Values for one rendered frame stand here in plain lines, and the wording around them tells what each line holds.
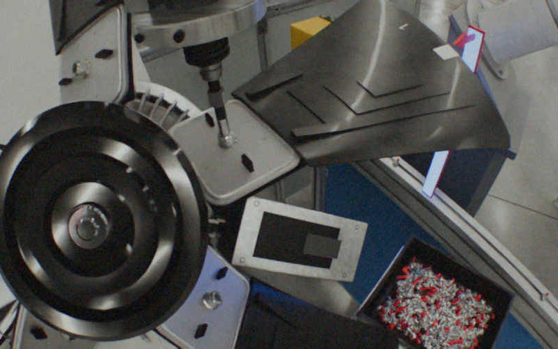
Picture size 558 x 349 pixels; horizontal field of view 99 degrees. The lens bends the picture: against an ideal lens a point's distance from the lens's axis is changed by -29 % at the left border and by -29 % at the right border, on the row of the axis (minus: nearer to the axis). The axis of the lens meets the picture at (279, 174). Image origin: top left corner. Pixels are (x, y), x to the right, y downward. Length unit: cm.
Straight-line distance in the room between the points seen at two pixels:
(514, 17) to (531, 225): 147
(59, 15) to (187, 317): 24
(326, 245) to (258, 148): 18
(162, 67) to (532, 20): 92
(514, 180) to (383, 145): 196
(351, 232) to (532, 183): 193
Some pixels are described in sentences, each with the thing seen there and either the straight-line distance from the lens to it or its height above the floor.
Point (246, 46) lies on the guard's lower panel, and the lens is 106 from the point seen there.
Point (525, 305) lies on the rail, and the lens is 65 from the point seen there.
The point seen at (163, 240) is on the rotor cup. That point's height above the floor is 120.
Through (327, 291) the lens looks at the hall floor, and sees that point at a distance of 144.
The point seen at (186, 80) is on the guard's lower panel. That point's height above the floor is 85.
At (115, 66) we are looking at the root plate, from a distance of 20.
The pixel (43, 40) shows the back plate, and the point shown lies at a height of 123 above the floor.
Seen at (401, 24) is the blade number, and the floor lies 120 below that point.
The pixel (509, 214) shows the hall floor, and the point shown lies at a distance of 196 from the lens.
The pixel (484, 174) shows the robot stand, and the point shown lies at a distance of 79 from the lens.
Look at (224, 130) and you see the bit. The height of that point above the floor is 120.
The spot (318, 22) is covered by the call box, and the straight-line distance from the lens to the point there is 70.
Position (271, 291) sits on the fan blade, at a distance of 29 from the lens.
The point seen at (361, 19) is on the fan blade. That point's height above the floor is 120.
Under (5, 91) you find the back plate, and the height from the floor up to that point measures 120.
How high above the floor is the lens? 133
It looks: 47 degrees down
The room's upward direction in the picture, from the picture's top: 6 degrees counter-clockwise
